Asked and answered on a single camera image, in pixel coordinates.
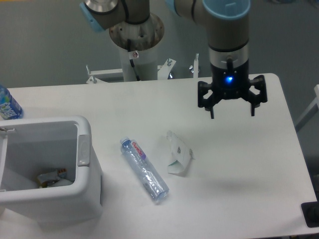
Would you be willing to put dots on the white paper carton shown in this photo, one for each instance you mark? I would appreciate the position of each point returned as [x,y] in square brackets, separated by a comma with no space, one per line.
[181,155]

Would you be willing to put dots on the white metal base frame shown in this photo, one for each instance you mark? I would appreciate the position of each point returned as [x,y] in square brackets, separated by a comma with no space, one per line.
[133,72]

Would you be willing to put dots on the white frame right edge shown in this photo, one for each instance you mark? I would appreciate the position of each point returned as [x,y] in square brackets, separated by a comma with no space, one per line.
[309,112]

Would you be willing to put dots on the white plastic trash can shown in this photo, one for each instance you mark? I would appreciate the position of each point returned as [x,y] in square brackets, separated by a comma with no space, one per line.
[30,147]

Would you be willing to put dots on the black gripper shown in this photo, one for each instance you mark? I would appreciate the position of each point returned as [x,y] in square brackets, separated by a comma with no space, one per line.
[229,79]

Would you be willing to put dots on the black table clamp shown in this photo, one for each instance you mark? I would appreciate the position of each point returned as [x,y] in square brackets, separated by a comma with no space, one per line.
[311,213]

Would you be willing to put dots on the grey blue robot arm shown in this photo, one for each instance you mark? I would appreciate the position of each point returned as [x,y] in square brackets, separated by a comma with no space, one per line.
[225,21]

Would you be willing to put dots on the clear plastic water bottle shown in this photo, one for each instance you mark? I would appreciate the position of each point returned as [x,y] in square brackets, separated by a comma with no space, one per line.
[144,169]

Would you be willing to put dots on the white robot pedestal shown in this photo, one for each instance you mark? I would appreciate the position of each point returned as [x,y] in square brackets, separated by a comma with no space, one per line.
[138,41]

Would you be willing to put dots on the blue labelled bottle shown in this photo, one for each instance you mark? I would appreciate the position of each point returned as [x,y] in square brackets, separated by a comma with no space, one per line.
[9,108]

